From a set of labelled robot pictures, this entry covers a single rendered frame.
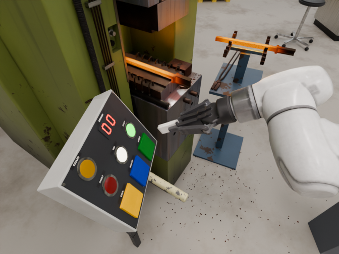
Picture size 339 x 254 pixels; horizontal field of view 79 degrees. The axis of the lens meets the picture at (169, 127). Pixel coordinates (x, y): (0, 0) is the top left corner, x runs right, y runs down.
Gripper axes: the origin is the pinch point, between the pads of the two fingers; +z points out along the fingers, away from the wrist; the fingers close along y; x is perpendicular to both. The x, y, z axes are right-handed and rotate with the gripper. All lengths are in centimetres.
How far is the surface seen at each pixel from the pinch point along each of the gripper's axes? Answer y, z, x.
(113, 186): -19.9, 12.8, 2.7
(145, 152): -3.2, 12.4, -5.3
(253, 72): 96, -24, -56
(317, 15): 415, -149, -198
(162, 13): 37.9, -3.1, 21.5
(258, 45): 81, -31, -29
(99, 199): -24.8, 13.2, 5.4
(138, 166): -9.4, 12.4, -4.2
